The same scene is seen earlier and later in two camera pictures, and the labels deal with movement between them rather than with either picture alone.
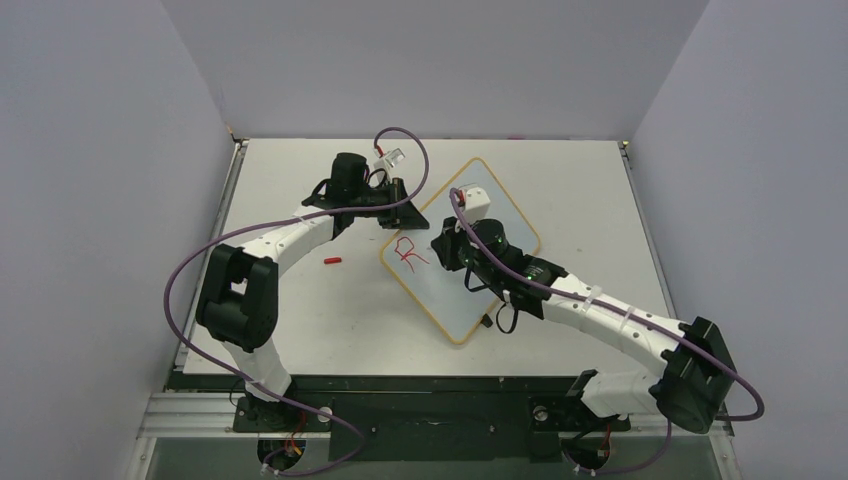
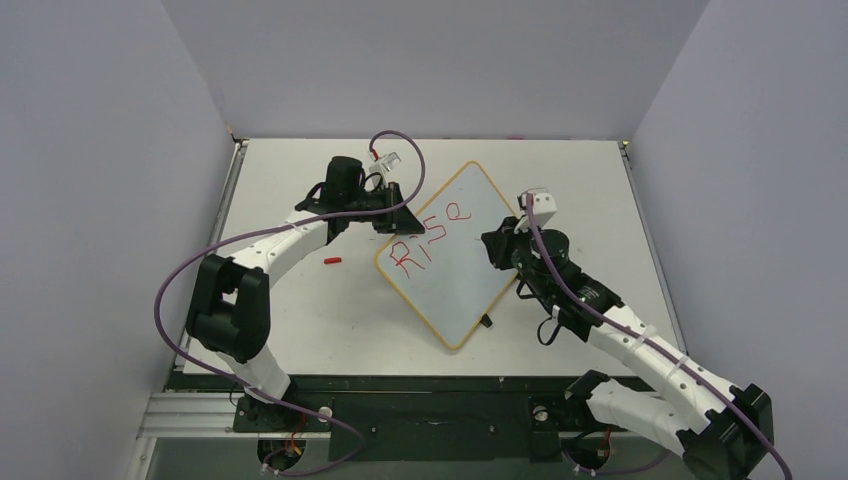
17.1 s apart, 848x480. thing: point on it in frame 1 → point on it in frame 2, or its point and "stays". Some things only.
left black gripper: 404,217 stays
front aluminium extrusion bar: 191,415 stays
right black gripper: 448,245 → 505,245
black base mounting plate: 416,418 stays
